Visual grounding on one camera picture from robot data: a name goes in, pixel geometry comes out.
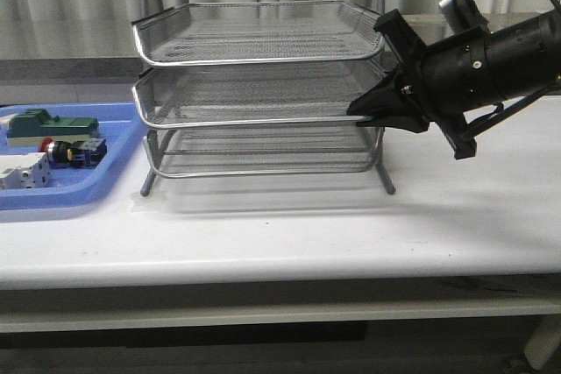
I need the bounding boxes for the clear tape patch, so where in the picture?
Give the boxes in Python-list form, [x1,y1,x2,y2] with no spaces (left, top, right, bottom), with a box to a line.
[130,191,167,213]

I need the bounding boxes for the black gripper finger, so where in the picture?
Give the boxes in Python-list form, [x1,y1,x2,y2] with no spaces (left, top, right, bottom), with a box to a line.
[346,74,404,116]
[355,103,430,133]

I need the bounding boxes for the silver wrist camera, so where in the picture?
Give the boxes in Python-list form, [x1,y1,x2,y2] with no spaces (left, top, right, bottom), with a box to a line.
[438,0,488,34]

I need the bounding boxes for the red emergency stop button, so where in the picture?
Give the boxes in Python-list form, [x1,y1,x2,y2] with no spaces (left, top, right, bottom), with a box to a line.
[39,138,108,168]

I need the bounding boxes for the white circuit breaker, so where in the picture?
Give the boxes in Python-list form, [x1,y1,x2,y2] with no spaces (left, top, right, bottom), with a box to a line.
[1,152,52,190]

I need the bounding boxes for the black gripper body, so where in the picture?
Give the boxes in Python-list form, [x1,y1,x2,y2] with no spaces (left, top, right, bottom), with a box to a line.
[374,10,491,159]

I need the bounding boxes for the white table leg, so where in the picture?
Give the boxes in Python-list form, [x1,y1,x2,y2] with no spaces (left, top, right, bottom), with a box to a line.
[523,314,561,370]

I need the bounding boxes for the green electrical switch block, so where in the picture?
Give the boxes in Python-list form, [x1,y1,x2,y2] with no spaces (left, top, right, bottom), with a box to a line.
[6,109,99,146]

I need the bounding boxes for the dark granite counter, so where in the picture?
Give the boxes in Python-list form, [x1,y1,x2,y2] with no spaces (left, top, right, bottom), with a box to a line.
[0,11,561,86]

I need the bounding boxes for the blue plastic tray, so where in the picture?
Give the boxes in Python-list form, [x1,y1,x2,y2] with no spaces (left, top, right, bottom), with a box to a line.
[1,102,145,210]

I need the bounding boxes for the silver rack frame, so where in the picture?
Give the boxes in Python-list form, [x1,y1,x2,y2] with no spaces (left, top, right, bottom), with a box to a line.
[140,0,396,195]

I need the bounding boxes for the mesh tray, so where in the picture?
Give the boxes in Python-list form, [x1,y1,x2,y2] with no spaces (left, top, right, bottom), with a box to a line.
[132,60,385,130]
[132,0,384,67]
[144,125,383,179]

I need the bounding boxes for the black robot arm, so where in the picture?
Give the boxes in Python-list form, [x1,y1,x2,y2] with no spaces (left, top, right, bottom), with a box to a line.
[347,10,560,159]

